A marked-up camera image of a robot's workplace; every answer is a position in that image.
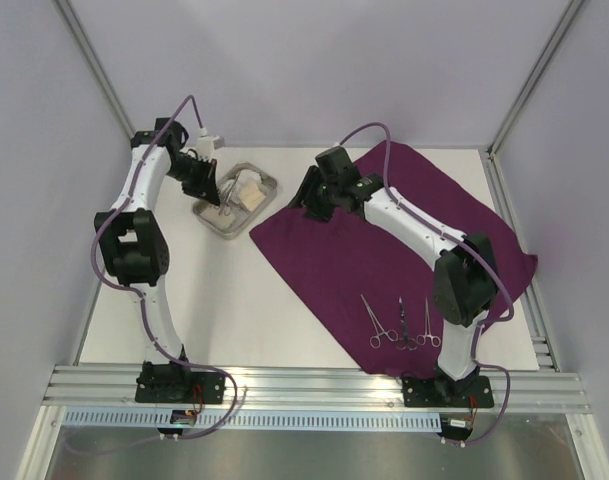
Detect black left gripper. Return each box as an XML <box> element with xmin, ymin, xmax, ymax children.
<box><xmin>167</xmin><ymin>155</ymin><xmax>220</xmax><ymax>206</ymax></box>

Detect steel forceps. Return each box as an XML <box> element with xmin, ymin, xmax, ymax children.
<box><xmin>360</xmin><ymin>294</ymin><xmax>399</xmax><ymax>349</ymax></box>
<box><xmin>416</xmin><ymin>299</ymin><xmax>441</xmax><ymax>348</ymax></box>
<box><xmin>218</xmin><ymin>172</ymin><xmax>241</xmax><ymax>216</ymax></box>

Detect clear packet beige gauze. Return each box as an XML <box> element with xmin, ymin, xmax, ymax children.
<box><xmin>238</xmin><ymin>183</ymin><xmax>265</xmax><ymax>212</ymax></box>
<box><xmin>195</xmin><ymin>202</ymin><xmax>236</xmax><ymax>231</ymax></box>

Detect white gauze pad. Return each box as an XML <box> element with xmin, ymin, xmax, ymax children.
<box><xmin>222</xmin><ymin>178</ymin><xmax>238</xmax><ymax>199</ymax></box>
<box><xmin>237</xmin><ymin>168</ymin><xmax>262</xmax><ymax>186</ymax></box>

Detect black handled scissors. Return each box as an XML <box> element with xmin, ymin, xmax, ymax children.
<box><xmin>396</xmin><ymin>297</ymin><xmax>418</xmax><ymax>351</ymax></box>

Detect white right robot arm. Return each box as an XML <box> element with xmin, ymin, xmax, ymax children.
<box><xmin>288</xmin><ymin>146</ymin><xmax>499</xmax><ymax>405</ymax></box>

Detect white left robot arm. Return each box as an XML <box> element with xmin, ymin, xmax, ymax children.
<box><xmin>91</xmin><ymin>117</ymin><xmax>221</xmax><ymax>365</ymax></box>

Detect steel instrument tray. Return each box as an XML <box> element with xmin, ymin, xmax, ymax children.
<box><xmin>192</xmin><ymin>162</ymin><xmax>278</xmax><ymax>240</ymax></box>

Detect purple cloth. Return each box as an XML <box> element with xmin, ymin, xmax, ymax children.
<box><xmin>250</xmin><ymin>143</ymin><xmax>538</xmax><ymax>379</ymax></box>

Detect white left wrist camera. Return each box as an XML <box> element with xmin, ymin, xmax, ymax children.
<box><xmin>195</xmin><ymin>128</ymin><xmax>225</xmax><ymax>161</ymax></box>

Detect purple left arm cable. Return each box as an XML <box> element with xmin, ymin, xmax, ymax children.
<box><xmin>89</xmin><ymin>94</ymin><xmax>253</xmax><ymax>454</ymax></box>

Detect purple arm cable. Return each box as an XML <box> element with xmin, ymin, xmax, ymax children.
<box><xmin>338</xmin><ymin>122</ymin><xmax>516</xmax><ymax>449</ymax></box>
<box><xmin>89</xmin><ymin>94</ymin><xmax>253</xmax><ymax>454</ymax></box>

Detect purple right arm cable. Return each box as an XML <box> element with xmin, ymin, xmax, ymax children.
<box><xmin>338</xmin><ymin>122</ymin><xmax>516</xmax><ymax>449</ymax></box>

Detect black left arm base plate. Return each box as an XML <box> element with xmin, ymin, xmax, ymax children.
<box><xmin>135</xmin><ymin>361</ymin><xmax>226</xmax><ymax>405</ymax></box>

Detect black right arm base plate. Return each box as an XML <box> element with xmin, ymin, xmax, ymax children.
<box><xmin>401</xmin><ymin>370</ymin><xmax>495</xmax><ymax>409</ymax></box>

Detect aluminium front frame rail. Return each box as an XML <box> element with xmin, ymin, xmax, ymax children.
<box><xmin>42</xmin><ymin>363</ymin><xmax>591</xmax><ymax>414</ymax></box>

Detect left aluminium frame post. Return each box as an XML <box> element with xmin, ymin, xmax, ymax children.
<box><xmin>52</xmin><ymin>0</ymin><xmax>135</xmax><ymax>140</ymax></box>

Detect aluminium frame post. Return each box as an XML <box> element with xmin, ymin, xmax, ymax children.
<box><xmin>52</xmin><ymin>0</ymin><xmax>135</xmax><ymax>140</ymax></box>
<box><xmin>486</xmin><ymin>0</ymin><xmax>588</xmax><ymax>160</ymax></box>

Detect right aluminium frame post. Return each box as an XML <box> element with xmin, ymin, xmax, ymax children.
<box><xmin>486</xmin><ymin>0</ymin><xmax>588</xmax><ymax>160</ymax></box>

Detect right aluminium side rail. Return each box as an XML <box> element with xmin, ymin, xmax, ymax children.
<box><xmin>478</xmin><ymin>148</ymin><xmax>562</xmax><ymax>373</ymax></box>

